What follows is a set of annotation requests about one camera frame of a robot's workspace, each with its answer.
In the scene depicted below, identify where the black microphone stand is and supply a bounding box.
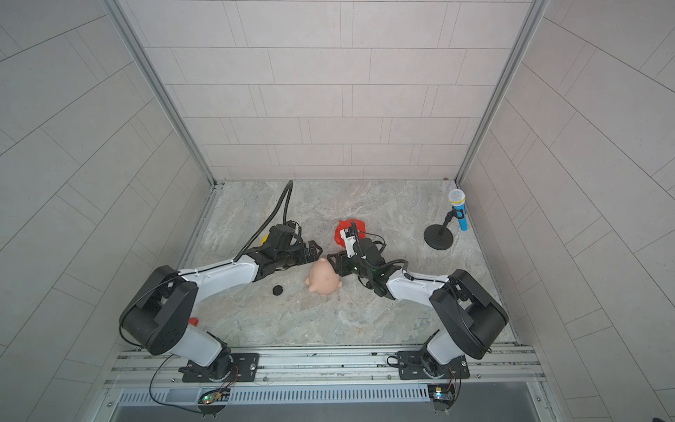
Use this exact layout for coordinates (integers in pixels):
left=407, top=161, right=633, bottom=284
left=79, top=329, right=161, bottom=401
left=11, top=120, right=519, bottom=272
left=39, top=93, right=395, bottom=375
left=424, top=210, right=456, bottom=251

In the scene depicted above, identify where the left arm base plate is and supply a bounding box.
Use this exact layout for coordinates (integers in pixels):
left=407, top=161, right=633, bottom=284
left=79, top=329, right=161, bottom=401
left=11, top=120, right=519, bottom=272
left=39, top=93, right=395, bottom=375
left=179, top=353, right=260, bottom=383

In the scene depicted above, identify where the blue toy microphone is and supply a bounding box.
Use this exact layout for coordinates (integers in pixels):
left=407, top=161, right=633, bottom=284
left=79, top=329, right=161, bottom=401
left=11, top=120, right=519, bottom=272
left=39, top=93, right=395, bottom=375
left=448, top=188, right=469, bottom=231

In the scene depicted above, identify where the left controller board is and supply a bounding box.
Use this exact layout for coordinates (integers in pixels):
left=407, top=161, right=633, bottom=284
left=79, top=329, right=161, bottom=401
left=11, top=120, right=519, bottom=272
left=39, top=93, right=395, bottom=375
left=197, top=388, right=230, bottom=418

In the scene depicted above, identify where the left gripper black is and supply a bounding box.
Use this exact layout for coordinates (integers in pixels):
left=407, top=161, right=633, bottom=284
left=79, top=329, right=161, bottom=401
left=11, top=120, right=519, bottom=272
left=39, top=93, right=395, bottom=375
left=275, top=240, right=326, bottom=269

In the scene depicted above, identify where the right controller board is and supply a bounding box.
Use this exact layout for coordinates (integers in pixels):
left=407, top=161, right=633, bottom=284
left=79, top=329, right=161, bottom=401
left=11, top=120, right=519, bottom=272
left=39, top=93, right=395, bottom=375
left=427, top=383, right=456, bottom=413

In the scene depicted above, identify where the red piggy bank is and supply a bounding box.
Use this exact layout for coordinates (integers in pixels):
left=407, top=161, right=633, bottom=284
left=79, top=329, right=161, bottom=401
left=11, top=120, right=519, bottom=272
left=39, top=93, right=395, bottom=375
left=334, top=219, right=366, bottom=248

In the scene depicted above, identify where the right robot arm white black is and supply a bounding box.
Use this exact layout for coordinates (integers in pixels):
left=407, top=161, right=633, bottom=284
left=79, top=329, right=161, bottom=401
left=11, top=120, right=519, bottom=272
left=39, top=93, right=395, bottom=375
left=327, top=238, right=509, bottom=378

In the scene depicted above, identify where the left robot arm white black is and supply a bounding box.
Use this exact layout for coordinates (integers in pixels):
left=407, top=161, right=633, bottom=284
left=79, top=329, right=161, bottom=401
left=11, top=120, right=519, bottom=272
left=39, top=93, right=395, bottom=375
left=119, top=221, right=323, bottom=380

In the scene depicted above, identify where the aluminium rail frame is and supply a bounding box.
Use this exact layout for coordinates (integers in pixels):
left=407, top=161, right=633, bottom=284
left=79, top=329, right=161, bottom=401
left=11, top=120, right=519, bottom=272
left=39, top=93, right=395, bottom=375
left=89, top=343, right=561, bottom=421

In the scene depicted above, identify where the controller board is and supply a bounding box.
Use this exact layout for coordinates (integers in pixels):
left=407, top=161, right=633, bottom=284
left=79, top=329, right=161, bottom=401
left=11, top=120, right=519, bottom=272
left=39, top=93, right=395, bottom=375
left=427, top=383, right=456, bottom=413
left=197, top=388, right=230, bottom=418

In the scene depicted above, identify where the pink piggy bank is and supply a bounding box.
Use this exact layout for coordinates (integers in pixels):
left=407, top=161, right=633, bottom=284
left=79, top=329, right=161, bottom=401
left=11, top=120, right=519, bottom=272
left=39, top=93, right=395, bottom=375
left=304, top=258, right=343, bottom=296

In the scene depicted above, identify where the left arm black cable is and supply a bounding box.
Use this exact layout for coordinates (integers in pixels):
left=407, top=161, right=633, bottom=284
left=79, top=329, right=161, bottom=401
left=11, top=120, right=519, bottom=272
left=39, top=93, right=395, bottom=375
left=231, top=179, right=295, bottom=263

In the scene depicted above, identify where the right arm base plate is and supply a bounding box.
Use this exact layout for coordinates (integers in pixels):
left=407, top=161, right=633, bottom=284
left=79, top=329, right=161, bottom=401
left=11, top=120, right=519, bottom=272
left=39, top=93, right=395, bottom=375
left=386, top=350, right=470, bottom=380

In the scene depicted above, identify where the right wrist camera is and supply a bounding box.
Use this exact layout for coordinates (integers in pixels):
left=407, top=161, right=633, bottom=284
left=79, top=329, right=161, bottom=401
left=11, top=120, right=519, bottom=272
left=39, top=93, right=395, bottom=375
left=340, top=228, right=359, bottom=258

